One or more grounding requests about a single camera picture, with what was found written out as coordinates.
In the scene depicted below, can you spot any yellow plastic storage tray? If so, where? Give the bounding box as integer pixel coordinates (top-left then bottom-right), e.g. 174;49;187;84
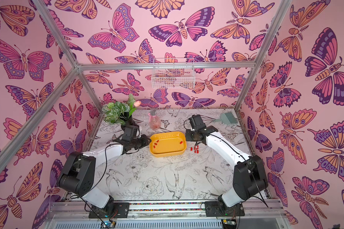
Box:
149;131;187;157

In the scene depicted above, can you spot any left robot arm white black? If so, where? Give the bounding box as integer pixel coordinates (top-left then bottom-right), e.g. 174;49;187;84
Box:
56;135;152;209

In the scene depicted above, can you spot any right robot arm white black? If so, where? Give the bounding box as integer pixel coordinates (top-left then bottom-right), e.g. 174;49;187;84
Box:
185;127;269;215

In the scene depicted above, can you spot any pink spray bottle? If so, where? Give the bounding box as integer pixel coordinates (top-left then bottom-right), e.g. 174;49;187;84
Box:
149;110;161;130

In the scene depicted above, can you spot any black glossy vase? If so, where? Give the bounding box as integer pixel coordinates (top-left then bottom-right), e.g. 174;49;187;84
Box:
121;116;138;130

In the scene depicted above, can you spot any green artificial plant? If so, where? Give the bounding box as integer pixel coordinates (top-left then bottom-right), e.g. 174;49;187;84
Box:
102;94;141;125

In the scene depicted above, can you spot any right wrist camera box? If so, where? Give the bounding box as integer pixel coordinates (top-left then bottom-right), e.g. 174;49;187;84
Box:
188;115;206;131

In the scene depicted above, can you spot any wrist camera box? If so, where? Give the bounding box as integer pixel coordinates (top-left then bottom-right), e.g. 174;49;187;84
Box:
121;125;140;141
188;115;206;131

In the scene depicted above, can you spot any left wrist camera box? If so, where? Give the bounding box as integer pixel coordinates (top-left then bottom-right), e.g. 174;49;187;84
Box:
121;125;140;141

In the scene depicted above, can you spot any white wire basket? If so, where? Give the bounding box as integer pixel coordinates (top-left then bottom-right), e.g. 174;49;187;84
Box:
150;58;196;90

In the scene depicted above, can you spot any aluminium frame top bar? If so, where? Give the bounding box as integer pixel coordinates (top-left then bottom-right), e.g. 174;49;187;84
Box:
77;62;256;71

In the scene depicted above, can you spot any aluminium frame post left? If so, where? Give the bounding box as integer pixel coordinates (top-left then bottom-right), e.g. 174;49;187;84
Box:
32;1;101;111

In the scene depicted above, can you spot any aluminium frame post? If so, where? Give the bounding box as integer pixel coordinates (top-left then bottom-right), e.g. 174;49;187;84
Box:
32;1;101;111
235;0;292;112

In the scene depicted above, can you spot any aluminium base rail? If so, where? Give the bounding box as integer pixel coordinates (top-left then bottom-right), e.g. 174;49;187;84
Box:
46;198;286;221

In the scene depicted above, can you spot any aluminium frame post right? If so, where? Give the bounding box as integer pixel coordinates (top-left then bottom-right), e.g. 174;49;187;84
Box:
235;0;292;112

